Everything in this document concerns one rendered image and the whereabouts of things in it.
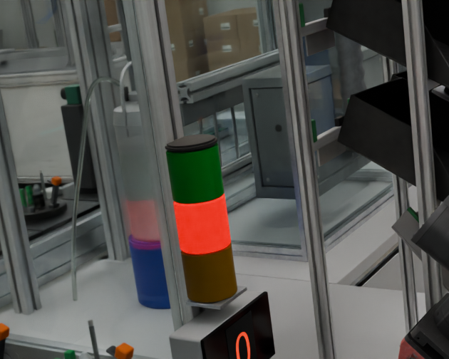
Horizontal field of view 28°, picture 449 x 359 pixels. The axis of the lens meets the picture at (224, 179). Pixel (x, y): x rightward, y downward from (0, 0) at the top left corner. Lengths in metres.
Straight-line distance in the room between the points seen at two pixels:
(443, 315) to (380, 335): 0.72
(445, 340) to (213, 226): 0.29
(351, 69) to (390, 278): 0.52
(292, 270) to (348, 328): 0.36
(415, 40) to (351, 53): 1.11
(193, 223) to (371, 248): 1.33
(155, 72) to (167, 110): 0.04
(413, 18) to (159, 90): 0.41
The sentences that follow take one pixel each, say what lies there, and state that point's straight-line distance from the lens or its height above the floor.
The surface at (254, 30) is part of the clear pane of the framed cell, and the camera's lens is 2.02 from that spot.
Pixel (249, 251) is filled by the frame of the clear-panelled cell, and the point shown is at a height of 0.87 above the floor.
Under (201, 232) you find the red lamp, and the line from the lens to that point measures 0.84.
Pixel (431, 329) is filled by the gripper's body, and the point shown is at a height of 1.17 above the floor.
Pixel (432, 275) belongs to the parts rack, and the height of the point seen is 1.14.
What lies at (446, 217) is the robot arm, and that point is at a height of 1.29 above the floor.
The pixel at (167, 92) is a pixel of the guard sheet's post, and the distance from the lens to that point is 0.86.
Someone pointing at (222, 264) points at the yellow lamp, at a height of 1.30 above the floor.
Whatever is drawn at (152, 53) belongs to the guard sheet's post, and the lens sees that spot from 0.83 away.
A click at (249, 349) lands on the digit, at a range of 0.91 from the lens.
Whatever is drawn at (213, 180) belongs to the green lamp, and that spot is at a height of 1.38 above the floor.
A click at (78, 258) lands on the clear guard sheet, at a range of 0.77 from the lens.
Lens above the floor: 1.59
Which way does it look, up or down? 14 degrees down
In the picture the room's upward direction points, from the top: 8 degrees counter-clockwise
